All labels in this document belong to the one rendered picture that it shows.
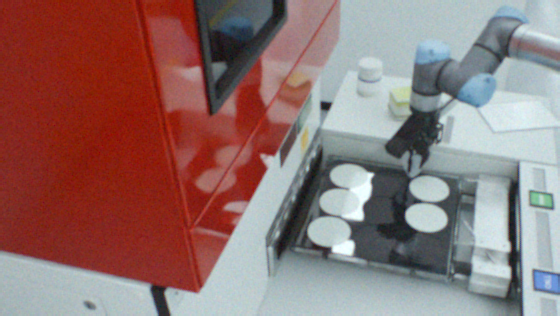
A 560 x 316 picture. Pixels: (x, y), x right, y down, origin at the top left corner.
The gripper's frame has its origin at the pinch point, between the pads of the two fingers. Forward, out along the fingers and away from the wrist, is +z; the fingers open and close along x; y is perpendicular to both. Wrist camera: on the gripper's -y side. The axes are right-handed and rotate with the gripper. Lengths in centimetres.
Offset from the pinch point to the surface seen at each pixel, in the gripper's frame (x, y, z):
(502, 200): -21.0, 12.5, 3.6
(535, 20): 117, 339, 91
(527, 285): -41.7, -16.5, -4.4
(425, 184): -4.4, 1.4, 1.5
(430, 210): -11.3, -5.9, 1.6
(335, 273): -4.2, -32.0, 9.6
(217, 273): -7, -65, -19
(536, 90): 60, 232, 91
